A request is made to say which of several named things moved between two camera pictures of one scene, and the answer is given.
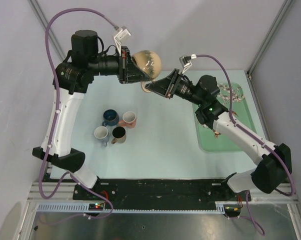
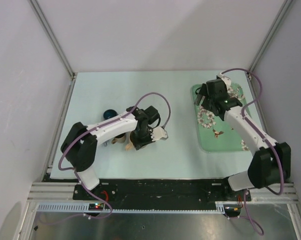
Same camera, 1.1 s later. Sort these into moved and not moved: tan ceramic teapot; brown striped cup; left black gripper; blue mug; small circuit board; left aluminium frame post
Moved: tan ceramic teapot; left black gripper
Not moved: brown striped cup; blue mug; small circuit board; left aluminium frame post
